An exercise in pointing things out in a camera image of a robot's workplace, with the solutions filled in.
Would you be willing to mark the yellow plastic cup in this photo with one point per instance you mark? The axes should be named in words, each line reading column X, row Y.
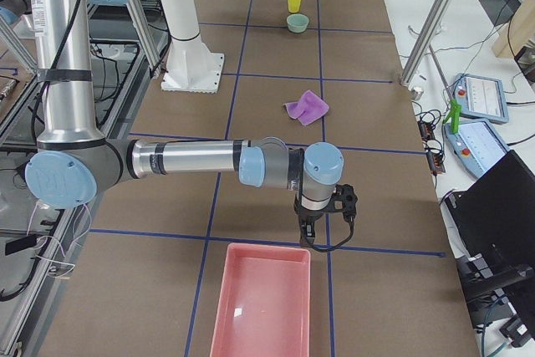
column 294, row 6

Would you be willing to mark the blue teach pendant far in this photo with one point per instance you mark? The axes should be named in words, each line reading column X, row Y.
column 481, row 97

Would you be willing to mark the blue teach pendant near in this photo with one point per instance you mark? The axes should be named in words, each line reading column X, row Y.
column 477, row 145

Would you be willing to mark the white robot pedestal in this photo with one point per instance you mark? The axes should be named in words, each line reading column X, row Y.
column 190, row 65

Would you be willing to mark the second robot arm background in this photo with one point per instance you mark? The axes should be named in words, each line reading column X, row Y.
column 13, row 10

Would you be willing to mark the light green bowl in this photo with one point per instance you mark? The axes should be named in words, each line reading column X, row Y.
column 297, row 23

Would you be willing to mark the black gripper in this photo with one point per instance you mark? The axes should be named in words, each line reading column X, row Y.
column 310, row 216

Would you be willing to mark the aluminium frame post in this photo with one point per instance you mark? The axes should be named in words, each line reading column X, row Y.
column 423, row 40

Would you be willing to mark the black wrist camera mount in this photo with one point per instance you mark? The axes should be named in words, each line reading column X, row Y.
column 344, row 201

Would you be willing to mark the blue teach pendant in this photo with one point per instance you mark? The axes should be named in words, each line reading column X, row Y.
column 477, row 145
column 481, row 97

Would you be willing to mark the pink plastic bin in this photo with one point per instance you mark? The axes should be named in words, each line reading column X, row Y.
column 264, row 303

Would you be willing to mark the green handled reacher grabber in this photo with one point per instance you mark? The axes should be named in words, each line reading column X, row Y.
column 454, row 108

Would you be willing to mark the purple microfiber cloth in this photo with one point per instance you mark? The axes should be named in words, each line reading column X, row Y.
column 309, row 108

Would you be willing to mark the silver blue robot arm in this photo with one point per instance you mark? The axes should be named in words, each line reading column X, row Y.
column 75, row 161

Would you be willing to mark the black monitor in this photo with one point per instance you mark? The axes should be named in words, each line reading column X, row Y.
column 495, row 216

